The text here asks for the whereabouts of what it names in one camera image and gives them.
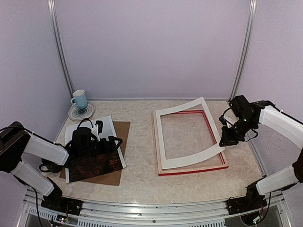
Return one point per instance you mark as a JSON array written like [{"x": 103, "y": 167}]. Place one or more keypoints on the white foam sheet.
[{"x": 107, "y": 125}]

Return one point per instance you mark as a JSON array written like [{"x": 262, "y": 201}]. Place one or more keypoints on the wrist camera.
[
  {"x": 226, "y": 121},
  {"x": 97, "y": 128}
]

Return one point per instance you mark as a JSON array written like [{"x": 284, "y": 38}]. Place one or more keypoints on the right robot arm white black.
[{"x": 250, "y": 115}]

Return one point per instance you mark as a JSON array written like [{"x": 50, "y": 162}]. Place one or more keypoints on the aluminium corner post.
[
  {"x": 59, "y": 46},
  {"x": 245, "y": 48}
]

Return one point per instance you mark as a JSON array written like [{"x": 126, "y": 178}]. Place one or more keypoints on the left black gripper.
[{"x": 112, "y": 148}]

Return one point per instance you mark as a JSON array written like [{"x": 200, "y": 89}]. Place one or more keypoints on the white mat board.
[{"x": 189, "y": 160}]

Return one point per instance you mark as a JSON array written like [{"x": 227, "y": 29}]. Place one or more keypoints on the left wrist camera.
[{"x": 97, "y": 128}]

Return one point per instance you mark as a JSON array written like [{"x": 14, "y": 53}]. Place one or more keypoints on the aluminium front rail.
[{"x": 111, "y": 214}]

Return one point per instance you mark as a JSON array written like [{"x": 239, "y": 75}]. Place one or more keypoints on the red wooden picture frame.
[{"x": 189, "y": 170}]

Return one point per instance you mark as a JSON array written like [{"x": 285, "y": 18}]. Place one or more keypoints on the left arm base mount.
[{"x": 64, "y": 205}]

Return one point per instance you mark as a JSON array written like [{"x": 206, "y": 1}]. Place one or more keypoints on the light blue mug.
[{"x": 79, "y": 99}]

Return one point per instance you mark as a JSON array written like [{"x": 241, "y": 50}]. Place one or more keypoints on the right aluminium corner post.
[{"x": 245, "y": 48}]

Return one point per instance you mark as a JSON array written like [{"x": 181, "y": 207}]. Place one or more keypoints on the striped round plate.
[{"x": 76, "y": 114}]

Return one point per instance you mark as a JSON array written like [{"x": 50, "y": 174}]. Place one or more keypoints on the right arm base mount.
[{"x": 241, "y": 204}]

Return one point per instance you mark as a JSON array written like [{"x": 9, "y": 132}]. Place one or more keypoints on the left aluminium corner post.
[{"x": 59, "y": 46}]

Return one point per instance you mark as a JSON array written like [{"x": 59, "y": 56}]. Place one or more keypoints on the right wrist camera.
[{"x": 226, "y": 121}]

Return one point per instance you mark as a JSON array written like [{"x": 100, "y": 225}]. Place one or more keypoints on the dark green mug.
[{"x": 49, "y": 167}]

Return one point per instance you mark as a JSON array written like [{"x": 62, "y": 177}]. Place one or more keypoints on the red landscape photo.
[{"x": 94, "y": 167}]

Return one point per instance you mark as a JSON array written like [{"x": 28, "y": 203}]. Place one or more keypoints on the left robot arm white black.
[{"x": 15, "y": 141}]

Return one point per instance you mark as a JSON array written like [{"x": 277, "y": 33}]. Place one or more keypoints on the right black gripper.
[{"x": 229, "y": 139}]

